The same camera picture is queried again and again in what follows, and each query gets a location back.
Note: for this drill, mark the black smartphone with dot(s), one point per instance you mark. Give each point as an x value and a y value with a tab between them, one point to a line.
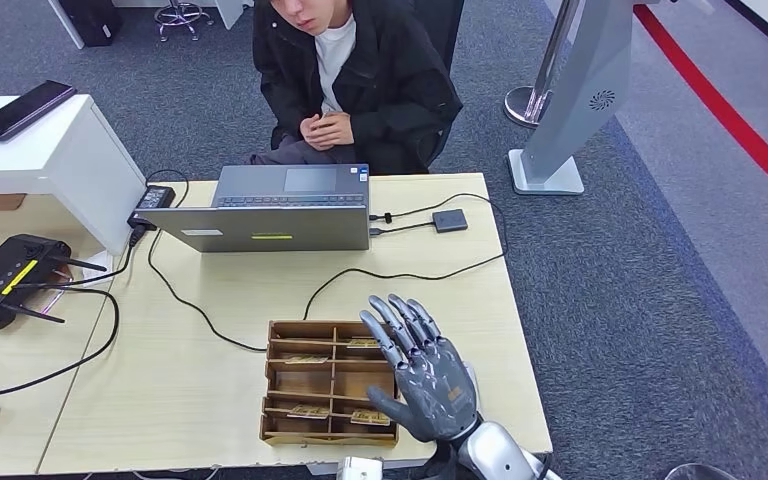
23	109

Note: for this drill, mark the grey laptop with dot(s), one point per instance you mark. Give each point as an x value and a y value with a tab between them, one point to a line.
258	228

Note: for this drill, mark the chrome stanchion post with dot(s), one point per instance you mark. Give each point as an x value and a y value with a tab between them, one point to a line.
523	102

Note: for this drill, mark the small black square device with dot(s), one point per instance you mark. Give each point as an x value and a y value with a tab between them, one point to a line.
451	220

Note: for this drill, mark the person's right hand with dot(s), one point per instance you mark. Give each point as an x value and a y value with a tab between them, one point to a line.
310	132

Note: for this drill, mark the white desk riser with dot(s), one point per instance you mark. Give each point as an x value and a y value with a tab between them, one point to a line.
39	159

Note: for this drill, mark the chrome stool base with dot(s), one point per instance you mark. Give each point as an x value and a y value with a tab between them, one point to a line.
180	11

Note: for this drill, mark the grey kiosk stand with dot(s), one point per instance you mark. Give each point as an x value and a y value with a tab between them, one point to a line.
583	99

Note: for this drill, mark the wooden card organizer box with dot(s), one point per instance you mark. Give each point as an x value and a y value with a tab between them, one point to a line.
298	384

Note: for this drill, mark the white furniture panel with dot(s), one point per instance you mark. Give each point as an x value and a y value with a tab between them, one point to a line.
232	10

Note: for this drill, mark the black cabinet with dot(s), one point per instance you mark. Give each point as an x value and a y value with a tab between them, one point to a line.
89	20

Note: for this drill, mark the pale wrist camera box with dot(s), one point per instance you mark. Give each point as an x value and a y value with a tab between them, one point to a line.
359	469

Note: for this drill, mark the person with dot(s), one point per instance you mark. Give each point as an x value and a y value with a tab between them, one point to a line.
390	73

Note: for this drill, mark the white furniture leg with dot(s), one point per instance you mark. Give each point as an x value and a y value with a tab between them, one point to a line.
66	23

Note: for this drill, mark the black laptop power adapter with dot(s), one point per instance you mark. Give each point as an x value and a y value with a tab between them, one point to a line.
155	197

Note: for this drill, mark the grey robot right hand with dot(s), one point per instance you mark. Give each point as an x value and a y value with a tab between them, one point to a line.
434	391

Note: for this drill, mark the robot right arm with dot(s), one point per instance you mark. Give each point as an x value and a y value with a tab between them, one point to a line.
496	457

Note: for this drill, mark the clear round dome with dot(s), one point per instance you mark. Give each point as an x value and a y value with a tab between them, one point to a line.
702	472

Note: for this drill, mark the person's left hand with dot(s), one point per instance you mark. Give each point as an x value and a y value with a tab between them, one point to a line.
338	131

